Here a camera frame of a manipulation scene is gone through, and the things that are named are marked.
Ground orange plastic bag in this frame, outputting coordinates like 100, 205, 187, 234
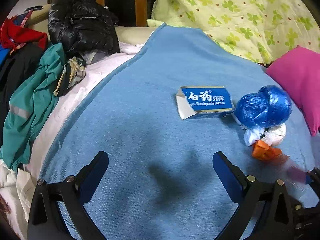
252, 140, 282, 161

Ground blue plastic bag wad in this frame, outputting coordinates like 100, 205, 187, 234
233, 85, 292, 129

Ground blue toothpaste box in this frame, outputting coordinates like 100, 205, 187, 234
176, 86, 234, 120

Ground light blue face mask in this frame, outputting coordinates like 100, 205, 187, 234
233, 115, 265, 146

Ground white bed sheet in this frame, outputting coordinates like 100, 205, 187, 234
1, 42, 142, 239

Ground teal garment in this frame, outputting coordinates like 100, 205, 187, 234
1, 43, 67, 171

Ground magenta pillow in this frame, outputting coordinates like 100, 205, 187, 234
266, 46, 320, 137

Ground blue towel blanket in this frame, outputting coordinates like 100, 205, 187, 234
39, 23, 316, 240

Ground red garment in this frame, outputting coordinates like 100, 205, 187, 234
1, 10, 48, 51

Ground green clover quilt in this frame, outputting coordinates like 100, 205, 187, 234
147, 0, 319, 63

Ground black puffer jacket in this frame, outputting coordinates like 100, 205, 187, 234
48, 0, 120, 56

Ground wooden cabinet column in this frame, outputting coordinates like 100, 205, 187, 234
97, 0, 155, 27

